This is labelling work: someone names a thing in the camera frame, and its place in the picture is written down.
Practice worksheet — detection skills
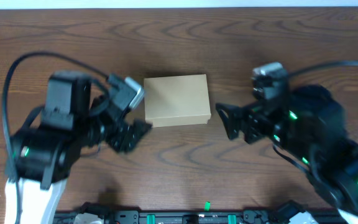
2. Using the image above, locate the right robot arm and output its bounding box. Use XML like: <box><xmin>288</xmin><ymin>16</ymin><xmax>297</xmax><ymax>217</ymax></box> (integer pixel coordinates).
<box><xmin>216</xmin><ymin>70</ymin><xmax>358</xmax><ymax>217</ymax></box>

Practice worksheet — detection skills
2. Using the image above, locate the small green clip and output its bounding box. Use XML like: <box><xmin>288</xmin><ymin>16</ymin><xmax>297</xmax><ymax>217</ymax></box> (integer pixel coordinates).
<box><xmin>204</xmin><ymin>202</ymin><xmax>211</xmax><ymax>212</ymax></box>

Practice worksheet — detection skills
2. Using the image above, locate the black mounting rail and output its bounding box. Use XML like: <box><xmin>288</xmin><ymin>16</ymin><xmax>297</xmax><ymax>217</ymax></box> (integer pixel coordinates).
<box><xmin>52</xmin><ymin>201</ymin><xmax>346</xmax><ymax>224</ymax></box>

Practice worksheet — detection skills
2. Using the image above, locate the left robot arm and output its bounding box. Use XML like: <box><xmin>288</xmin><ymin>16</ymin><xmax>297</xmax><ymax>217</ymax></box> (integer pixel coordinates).
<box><xmin>5</xmin><ymin>70</ymin><xmax>152</xmax><ymax>223</ymax></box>

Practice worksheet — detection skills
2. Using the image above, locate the cardboard box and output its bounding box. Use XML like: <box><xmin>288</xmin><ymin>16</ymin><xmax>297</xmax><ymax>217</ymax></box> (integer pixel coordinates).
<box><xmin>144</xmin><ymin>74</ymin><xmax>211</xmax><ymax>128</ymax></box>

